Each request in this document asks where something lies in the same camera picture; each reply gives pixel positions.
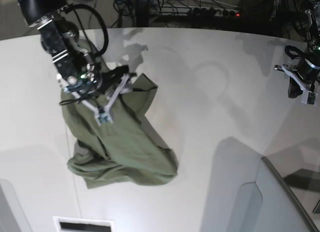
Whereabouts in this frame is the black power strip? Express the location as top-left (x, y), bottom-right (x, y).
top-left (186, 7), bottom-right (241, 19)

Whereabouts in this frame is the green t-shirt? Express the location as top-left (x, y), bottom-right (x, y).
top-left (59, 39), bottom-right (179, 190)

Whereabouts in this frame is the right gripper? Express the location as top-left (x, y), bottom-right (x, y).
top-left (56, 65), bottom-right (137, 126)

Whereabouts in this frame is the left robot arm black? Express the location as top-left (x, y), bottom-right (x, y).
top-left (274, 0), bottom-right (320, 106)

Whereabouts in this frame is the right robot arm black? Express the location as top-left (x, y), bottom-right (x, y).
top-left (17, 0), bottom-right (135, 125)

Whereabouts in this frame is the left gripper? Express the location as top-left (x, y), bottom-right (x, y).
top-left (274, 58), bottom-right (320, 105)

